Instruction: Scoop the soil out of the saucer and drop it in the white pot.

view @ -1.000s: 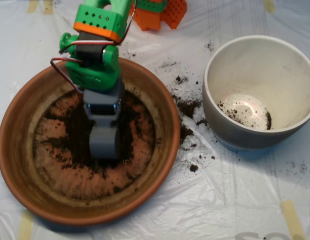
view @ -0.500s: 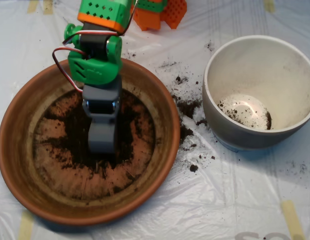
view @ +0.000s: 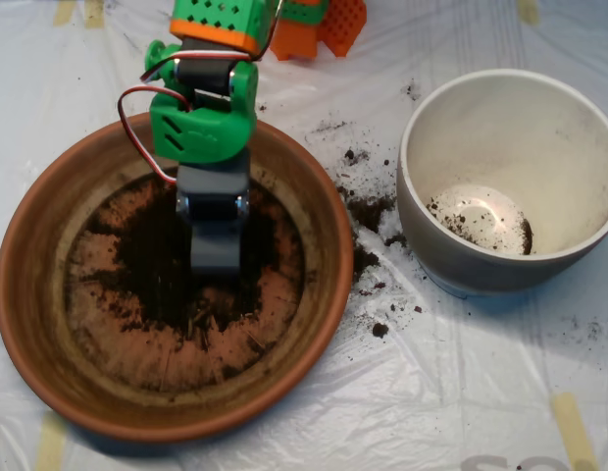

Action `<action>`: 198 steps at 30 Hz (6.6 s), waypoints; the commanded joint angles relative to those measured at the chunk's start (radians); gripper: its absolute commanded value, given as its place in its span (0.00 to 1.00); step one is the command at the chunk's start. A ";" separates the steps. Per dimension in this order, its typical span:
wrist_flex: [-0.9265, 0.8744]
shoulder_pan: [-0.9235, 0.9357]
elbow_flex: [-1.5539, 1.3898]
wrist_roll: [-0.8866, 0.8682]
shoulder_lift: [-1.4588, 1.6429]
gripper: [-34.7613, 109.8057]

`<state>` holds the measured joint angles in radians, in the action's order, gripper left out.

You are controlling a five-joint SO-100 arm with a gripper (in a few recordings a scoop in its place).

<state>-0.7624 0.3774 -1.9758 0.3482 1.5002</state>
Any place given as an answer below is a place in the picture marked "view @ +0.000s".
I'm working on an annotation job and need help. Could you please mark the terracotta saucer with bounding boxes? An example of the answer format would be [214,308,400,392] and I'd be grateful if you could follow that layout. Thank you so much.
[0,107,355,445]

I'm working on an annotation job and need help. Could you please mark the white ceramic pot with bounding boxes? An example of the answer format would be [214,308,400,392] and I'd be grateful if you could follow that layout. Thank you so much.
[395,68,608,298]

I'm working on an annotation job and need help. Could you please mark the dark soil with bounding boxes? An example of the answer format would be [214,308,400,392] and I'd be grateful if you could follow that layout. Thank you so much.
[80,169,280,352]
[426,195,534,256]

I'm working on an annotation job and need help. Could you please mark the clear plastic sheet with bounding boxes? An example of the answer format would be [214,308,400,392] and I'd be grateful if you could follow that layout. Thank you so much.
[0,0,608,471]

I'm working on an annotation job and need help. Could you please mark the spilled soil pile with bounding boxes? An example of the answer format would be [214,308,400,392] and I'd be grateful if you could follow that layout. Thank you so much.
[335,183,408,286]

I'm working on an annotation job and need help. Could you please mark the red and white servo cable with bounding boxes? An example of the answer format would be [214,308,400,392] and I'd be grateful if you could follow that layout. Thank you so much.
[117,0,285,186]

